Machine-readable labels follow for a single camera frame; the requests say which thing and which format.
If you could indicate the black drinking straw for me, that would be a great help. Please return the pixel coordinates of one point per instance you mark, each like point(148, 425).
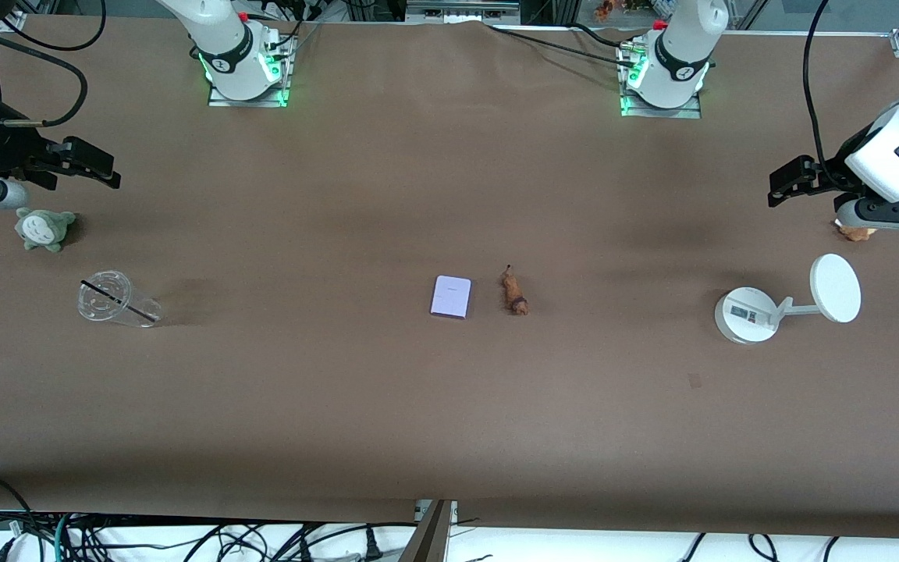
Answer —
point(123, 301)

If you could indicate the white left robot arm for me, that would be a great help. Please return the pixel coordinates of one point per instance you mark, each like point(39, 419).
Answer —
point(680, 58)

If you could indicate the clear plastic cup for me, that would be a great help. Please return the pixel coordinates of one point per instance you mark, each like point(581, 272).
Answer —
point(110, 300)

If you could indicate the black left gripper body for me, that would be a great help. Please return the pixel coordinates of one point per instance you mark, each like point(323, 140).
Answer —
point(833, 169)

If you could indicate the aluminium table leg profile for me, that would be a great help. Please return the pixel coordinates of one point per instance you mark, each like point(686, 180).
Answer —
point(428, 535)

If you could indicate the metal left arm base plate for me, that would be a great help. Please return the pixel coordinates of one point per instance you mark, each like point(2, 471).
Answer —
point(664, 112)

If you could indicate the lilac phone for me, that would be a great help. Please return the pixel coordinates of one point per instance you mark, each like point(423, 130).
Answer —
point(450, 297)

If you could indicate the grey-green Totoro plush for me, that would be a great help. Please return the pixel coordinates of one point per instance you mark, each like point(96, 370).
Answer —
point(44, 229)

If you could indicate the black power plug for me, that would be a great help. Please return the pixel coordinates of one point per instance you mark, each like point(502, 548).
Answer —
point(372, 544)

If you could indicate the small orange toy figure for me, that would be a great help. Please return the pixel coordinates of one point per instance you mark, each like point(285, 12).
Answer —
point(603, 9)

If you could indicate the brown plush toy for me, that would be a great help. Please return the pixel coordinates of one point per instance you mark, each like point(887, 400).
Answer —
point(857, 232)

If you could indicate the silver metal bracket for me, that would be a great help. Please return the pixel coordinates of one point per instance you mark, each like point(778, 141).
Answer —
point(461, 9)

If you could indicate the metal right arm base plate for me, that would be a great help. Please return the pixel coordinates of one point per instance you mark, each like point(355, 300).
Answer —
point(246, 100)

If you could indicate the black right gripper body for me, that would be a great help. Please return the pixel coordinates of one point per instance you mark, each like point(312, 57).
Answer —
point(6, 151)

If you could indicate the brown lion statue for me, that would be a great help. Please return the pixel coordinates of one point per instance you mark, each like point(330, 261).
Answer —
point(513, 293)

